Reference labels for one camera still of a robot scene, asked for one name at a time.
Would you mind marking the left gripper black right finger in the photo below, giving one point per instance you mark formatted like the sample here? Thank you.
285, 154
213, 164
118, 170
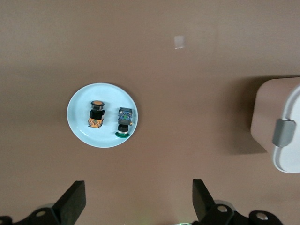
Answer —
204, 201

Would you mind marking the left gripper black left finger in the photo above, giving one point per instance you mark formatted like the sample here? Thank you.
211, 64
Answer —
70, 201

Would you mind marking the orange push button switch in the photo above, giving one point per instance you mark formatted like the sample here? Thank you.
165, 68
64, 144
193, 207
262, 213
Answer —
96, 114

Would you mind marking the white lunch box grey clips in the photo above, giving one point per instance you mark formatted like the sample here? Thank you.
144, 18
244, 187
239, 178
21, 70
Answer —
264, 112

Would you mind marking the light blue round plate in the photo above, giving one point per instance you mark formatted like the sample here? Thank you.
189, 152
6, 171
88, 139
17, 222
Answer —
79, 117

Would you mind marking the green push button switch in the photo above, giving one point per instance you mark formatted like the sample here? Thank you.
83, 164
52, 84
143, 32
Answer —
124, 122

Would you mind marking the small translucent tape patch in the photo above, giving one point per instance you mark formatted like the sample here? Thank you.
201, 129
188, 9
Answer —
179, 42

